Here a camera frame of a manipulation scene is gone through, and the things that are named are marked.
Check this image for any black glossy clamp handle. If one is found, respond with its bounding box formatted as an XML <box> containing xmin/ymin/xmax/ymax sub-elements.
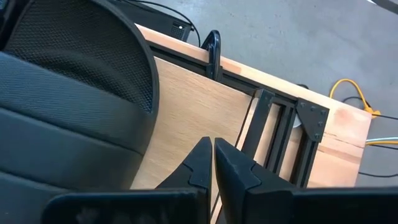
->
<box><xmin>200</xmin><ymin>29</ymin><xmax>223</xmax><ymax>81</ymax></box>

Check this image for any dark metal bar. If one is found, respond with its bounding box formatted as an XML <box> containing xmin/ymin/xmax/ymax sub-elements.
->
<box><xmin>371</xmin><ymin>0</ymin><xmax>398</xmax><ymax>15</ymax></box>

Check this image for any wooden shelf board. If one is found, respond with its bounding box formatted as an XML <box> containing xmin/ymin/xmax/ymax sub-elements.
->
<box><xmin>130</xmin><ymin>57</ymin><xmax>253</xmax><ymax>190</ymax></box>

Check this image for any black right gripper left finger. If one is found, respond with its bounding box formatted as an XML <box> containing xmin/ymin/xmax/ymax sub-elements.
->
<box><xmin>155</xmin><ymin>136</ymin><xmax>214</xmax><ymax>191</ymax></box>

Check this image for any dark blue rubber slide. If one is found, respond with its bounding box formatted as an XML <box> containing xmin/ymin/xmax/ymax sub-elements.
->
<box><xmin>0</xmin><ymin>0</ymin><xmax>160</xmax><ymax>224</ymax></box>

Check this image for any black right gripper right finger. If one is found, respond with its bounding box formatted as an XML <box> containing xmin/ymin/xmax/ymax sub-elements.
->
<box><xmin>213</xmin><ymin>137</ymin><xmax>295</xmax><ymax>193</ymax></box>

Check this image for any black metal shelf frame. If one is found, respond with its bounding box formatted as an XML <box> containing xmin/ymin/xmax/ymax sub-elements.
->
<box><xmin>146</xmin><ymin>39</ymin><xmax>330</xmax><ymax>189</ymax></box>

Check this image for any yellow power cable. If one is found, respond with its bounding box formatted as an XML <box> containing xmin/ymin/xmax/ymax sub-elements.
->
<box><xmin>328</xmin><ymin>78</ymin><xmax>382</xmax><ymax>118</ymax></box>

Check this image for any thin black cable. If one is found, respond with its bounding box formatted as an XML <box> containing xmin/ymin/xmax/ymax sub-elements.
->
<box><xmin>124</xmin><ymin>0</ymin><xmax>202</xmax><ymax>47</ymax></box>

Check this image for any black computer box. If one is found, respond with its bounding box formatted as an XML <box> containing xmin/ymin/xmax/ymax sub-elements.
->
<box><xmin>107</xmin><ymin>0</ymin><xmax>195</xmax><ymax>43</ymax></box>

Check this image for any white cable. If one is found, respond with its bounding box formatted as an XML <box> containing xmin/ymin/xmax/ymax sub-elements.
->
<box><xmin>365</xmin><ymin>136</ymin><xmax>398</xmax><ymax>146</ymax></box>

